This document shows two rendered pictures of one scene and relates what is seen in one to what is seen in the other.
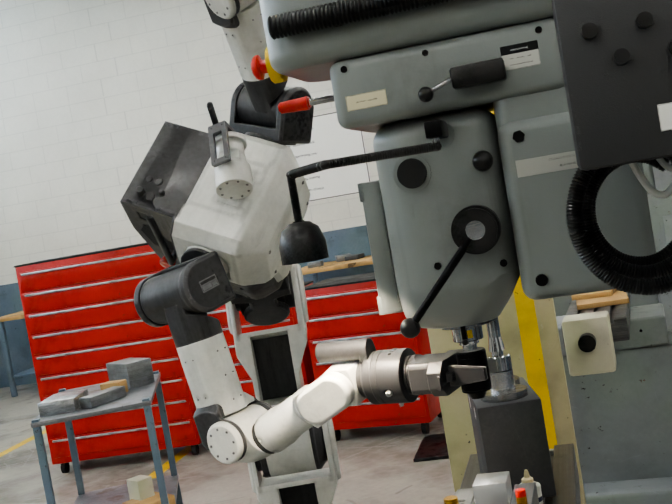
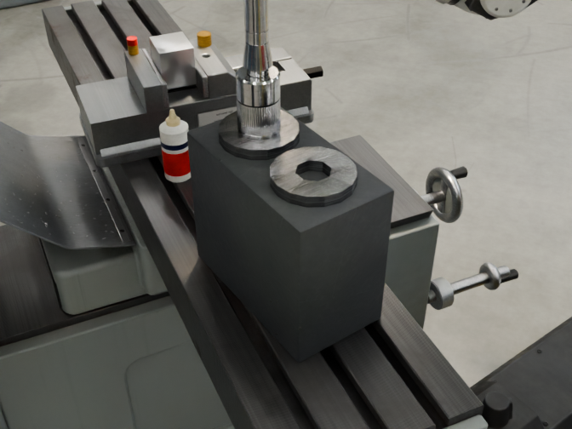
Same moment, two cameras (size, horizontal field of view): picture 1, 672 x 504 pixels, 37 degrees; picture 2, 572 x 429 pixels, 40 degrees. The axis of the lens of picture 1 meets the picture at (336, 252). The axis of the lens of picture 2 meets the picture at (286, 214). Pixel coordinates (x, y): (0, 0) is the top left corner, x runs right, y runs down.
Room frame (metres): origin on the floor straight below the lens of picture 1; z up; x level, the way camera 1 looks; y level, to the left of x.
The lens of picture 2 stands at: (2.50, -0.70, 1.58)
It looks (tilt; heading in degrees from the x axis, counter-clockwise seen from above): 38 degrees down; 142
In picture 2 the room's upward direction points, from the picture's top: straight up
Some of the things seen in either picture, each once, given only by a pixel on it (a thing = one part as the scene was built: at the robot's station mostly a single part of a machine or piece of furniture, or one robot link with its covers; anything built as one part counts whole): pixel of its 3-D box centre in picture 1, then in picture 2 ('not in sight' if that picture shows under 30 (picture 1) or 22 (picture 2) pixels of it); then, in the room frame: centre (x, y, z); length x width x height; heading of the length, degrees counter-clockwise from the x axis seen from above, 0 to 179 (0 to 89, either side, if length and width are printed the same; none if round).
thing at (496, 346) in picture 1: (493, 326); (256, 22); (1.90, -0.27, 1.24); 0.03 x 0.03 x 0.11
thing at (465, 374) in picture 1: (466, 375); not in sight; (1.53, -0.17, 1.23); 0.06 x 0.02 x 0.03; 62
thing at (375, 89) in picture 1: (453, 80); not in sight; (1.55, -0.22, 1.68); 0.34 x 0.24 x 0.10; 77
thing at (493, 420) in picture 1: (508, 434); (285, 221); (1.95, -0.27, 1.02); 0.22 x 0.12 x 0.20; 177
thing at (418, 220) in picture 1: (451, 219); not in sight; (1.56, -0.19, 1.47); 0.21 x 0.19 x 0.32; 167
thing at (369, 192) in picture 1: (382, 246); not in sight; (1.58, -0.07, 1.44); 0.04 x 0.04 x 0.21; 77
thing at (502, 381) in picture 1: (501, 375); (258, 105); (1.90, -0.27, 1.15); 0.05 x 0.05 x 0.06
